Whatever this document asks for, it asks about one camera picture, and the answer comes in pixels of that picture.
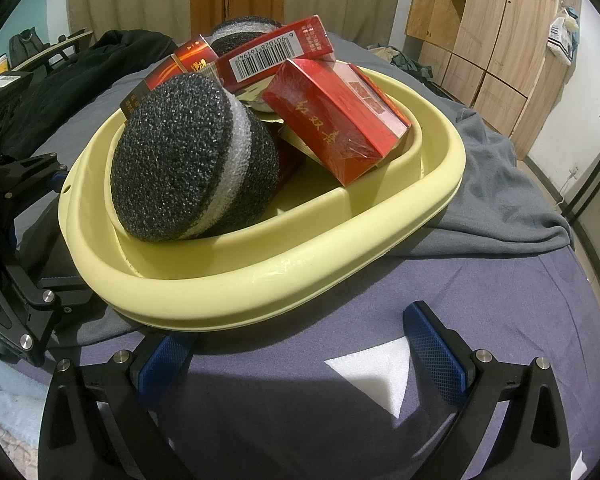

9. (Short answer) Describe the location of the yellow plastic basin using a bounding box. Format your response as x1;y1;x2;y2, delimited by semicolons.
58;57;467;332

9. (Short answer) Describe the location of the silver red cigarette box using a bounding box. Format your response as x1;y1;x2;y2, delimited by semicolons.
214;14;337;95

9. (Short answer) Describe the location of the black foam disc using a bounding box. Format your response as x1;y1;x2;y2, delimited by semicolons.
210;17;283;58
110;72;281;243

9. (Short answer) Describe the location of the dark cloth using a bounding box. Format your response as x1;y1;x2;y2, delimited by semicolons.
2;29;181;151

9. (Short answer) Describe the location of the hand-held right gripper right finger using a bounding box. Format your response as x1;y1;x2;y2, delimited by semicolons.
402;301;571;480

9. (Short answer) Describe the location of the light wooden board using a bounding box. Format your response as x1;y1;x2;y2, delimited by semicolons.
10;27;93;73

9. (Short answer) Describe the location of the dark backpack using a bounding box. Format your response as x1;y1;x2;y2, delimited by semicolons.
7;30;46;63

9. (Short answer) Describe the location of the pile of clothes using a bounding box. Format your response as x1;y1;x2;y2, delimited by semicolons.
367;45;438;83

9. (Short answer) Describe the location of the white striped bag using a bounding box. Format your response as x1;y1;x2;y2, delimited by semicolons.
545;7;581;66

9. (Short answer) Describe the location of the grey blanket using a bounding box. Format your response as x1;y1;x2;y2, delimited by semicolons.
10;30;573;348

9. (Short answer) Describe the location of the dark brown cigarette box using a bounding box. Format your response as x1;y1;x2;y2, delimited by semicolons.
120;35;221;118

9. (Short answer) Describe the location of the white plug with cable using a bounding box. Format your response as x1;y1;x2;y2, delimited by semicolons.
560;162;581;206

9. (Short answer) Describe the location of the wooden wardrobe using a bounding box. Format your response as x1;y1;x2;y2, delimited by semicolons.
405;0;583;136

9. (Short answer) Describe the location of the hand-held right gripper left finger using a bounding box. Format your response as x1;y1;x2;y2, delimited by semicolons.
39;332;196;480

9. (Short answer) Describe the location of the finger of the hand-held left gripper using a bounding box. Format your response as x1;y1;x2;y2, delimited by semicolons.
0;259;101;366
0;152;73;221

